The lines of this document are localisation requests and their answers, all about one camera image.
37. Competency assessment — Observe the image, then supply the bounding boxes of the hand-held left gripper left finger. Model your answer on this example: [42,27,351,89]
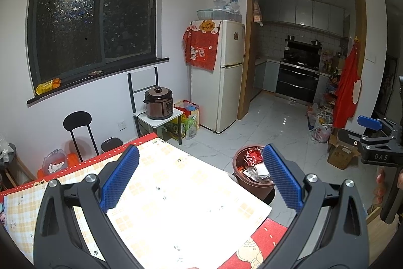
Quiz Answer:
[33,144,143,269]

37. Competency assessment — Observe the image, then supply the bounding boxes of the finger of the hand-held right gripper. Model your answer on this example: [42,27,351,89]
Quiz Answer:
[338,128,398,165]
[357,115,398,137]

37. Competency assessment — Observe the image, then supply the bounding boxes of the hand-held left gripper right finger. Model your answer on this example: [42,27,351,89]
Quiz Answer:
[263,144,369,269]

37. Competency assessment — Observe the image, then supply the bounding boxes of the clear plastic bag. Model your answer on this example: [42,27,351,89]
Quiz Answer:
[242,166,274,184]
[0,133,13,162]

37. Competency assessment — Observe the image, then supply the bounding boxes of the brown round bin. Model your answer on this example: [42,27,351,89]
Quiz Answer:
[232,145,278,201]

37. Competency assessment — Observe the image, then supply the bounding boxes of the person's right hand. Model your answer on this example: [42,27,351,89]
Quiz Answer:
[375,167,387,206]

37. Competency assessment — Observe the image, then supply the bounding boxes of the cardboard box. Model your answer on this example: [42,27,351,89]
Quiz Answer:
[327,133,361,170]

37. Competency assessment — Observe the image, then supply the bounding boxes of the pile of plastic bags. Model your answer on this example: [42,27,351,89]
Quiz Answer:
[307,103,334,143]

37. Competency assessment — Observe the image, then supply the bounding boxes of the small black stool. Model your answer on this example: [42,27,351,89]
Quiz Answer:
[101,137,123,154]

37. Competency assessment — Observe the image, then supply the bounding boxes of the red apron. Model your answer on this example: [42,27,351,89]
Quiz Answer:
[332,42,362,129]

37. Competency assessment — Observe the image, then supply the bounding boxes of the orange crate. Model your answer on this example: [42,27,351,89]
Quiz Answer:
[37,152,79,178]

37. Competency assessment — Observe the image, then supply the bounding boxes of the yellow plaid tablecloth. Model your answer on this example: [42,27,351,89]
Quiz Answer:
[3,140,273,269]

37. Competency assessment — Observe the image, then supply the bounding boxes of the cluttered kitchen shelf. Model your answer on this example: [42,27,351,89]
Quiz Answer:
[321,50,344,109]

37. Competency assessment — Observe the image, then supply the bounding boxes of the white top side table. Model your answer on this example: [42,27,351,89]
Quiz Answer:
[133,108,184,146]

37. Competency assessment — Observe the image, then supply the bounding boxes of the clear plastic container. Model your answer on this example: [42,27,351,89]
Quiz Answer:
[42,147,68,175]

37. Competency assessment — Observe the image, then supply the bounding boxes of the black kitchen stove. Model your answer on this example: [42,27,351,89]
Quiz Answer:
[275,36,323,104]

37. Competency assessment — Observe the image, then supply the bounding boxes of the brown electric pressure cooker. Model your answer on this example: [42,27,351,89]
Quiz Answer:
[143,86,175,120]

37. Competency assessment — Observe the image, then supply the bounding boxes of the red yellow shopping bag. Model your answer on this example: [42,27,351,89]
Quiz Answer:
[174,100,200,140]

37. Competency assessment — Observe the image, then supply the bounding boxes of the grey lower kitchen cabinet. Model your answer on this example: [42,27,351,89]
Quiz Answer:
[253,58,281,93]

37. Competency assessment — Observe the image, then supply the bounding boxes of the pile of bags on stool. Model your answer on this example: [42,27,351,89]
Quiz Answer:
[0,143,37,191]

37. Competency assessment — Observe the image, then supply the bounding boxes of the black window sill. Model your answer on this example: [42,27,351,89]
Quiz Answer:
[27,57,170,106]

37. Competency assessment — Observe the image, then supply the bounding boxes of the cream refrigerator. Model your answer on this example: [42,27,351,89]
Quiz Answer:
[190,19,246,134]

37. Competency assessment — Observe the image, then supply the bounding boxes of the yellow snack packet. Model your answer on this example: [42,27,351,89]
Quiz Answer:
[35,78,62,96]

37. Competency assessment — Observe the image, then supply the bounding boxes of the crumpled clear plastic bag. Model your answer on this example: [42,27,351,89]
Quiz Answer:
[0,133,13,162]

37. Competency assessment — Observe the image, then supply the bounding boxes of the grey upper kitchen cabinets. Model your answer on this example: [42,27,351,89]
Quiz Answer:
[260,0,345,30]

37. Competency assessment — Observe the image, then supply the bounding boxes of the hanging snack bag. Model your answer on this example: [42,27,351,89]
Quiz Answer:
[253,0,264,27]

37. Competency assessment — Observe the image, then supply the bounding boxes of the red printed cloth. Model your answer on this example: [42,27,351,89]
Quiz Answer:
[183,20,222,71]

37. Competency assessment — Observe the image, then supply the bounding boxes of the dark window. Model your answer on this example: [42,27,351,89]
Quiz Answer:
[27,0,161,85]

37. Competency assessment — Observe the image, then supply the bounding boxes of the clear plastic containers pile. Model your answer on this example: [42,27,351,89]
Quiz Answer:
[212,0,243,23]

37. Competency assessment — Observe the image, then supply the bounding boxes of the black metal frame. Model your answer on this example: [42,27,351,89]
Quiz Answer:
[127,67,159,113]

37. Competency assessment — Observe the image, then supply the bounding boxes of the wooden door frame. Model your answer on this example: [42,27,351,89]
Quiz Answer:
[238,0,367,121]

